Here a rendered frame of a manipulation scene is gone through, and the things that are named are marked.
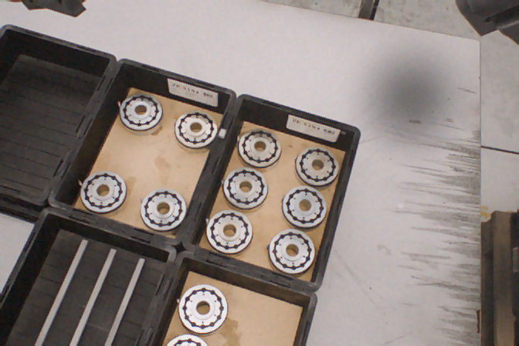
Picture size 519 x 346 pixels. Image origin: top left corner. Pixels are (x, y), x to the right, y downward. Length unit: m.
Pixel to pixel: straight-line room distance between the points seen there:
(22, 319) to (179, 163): 0.48
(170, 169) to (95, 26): 0.59
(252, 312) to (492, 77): 1.86
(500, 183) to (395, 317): 1.21
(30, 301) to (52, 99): 0.50
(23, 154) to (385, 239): 0.92
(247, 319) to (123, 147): 0.50
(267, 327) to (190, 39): 0.88
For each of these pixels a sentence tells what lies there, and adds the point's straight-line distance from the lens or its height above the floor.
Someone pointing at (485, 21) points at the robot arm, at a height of 1.52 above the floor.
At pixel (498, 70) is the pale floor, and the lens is 2.81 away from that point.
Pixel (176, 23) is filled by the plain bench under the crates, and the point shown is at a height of 0.70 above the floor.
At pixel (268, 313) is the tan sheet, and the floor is 0.83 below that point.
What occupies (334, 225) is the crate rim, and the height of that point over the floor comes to 0.93.
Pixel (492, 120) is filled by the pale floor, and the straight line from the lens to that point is 2.65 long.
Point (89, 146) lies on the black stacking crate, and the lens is 1.33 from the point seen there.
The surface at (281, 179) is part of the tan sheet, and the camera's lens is 1.34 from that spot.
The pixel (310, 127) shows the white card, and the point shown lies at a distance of 1.34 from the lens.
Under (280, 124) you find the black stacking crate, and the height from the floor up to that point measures 0.86.
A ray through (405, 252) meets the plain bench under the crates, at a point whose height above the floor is 0.70.
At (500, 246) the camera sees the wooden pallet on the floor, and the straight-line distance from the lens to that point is 2.24.
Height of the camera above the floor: 2.04
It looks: 66 degrees down
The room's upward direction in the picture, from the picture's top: 10 degrees clockwise
